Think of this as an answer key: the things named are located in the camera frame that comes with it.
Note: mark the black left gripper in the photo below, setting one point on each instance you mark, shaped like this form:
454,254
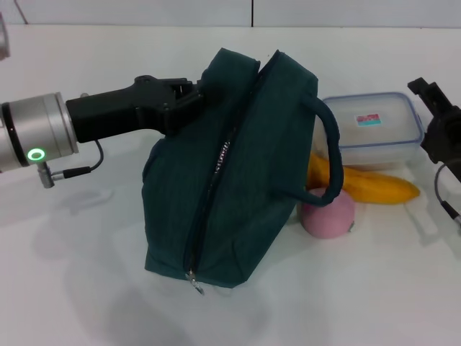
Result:
115,111

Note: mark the pink peach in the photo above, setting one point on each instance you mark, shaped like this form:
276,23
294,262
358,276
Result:
324,220

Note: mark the yellow banana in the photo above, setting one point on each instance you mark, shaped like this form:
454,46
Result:
378,189

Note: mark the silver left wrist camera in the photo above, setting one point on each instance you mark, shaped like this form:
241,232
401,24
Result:
3,36

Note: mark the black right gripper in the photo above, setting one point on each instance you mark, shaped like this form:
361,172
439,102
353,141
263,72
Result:
444,137

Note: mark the teal insulated lunch bag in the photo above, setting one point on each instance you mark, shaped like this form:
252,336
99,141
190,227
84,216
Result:
259,162

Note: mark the clear plastic food container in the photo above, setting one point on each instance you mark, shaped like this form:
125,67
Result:
371,140

